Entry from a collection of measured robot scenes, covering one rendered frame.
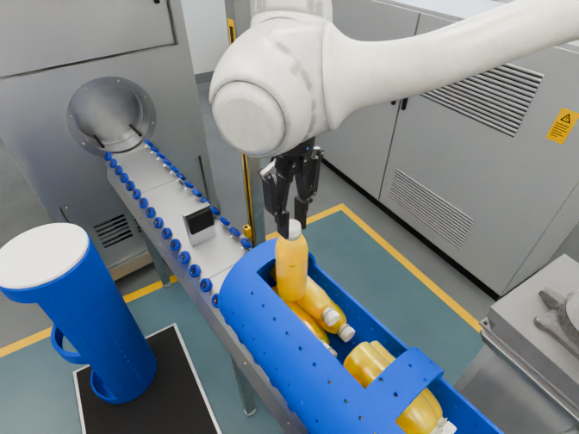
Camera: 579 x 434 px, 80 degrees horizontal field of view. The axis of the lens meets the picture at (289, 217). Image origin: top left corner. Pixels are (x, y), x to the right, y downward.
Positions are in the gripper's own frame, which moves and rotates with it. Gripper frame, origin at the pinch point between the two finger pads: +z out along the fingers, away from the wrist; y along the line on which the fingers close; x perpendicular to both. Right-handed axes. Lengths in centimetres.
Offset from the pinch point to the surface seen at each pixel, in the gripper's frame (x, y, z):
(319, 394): 23.0, 11.9, 21.7
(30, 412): -90, 92, 140
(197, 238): -50, 3, 44
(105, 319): -56, 41, 66
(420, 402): 35.9, -0.8, 19.7
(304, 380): 19.1, 12.2, 22.0
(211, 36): -412, -200, 81
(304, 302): 3.3, -1.6, 26.8
